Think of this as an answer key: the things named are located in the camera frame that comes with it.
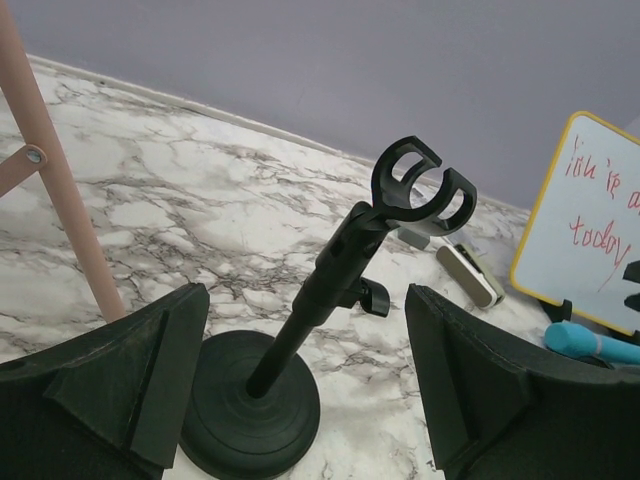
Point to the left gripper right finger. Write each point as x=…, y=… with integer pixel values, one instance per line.
x=500, y=407

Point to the pink music stand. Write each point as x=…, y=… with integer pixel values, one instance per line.
x=42, y=152

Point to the black microphone stand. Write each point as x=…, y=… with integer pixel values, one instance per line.
x=254, y=409

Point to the small whiteboard yellow frame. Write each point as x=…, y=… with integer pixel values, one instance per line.
x=584, y=228

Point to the white stapler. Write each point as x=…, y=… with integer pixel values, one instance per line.
x=468, y=270

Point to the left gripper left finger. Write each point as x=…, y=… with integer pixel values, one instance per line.
x=107, y=404

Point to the blue toy microphone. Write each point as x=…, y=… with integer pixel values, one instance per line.
x=576, y=341

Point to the green whiteboard eraser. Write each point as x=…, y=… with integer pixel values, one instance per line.
x=413, y=239

